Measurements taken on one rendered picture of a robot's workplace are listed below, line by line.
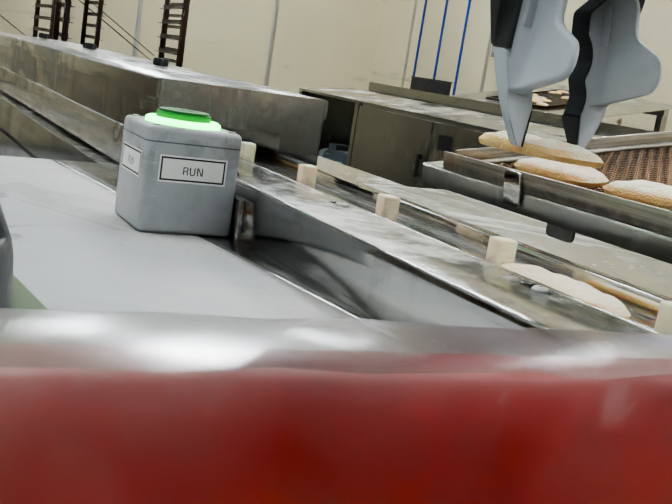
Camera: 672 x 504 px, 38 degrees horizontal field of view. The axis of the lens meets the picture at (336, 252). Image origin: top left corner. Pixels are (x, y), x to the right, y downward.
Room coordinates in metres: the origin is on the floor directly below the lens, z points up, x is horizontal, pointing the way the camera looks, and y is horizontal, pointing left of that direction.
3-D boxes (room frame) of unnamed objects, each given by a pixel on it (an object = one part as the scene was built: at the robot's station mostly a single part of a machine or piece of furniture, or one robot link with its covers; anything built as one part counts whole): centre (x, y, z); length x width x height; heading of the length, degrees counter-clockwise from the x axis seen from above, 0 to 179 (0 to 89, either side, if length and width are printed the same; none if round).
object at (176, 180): (0.72, 0.12, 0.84); 0.08 x 0.08 x 0.11; 28
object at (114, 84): (1.52, 0.41, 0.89); 1.25 x 0.18 x 0.09; 28
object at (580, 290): (0.53, -0.12, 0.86); 0.10 x 0.04 x 0.01; 28
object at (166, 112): (0.72, 0.13, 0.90); 0.04 x 0.04 x 0.02
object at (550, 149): (0.57, -0.11, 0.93); 0.10 x 0.04 x 0.01; 28
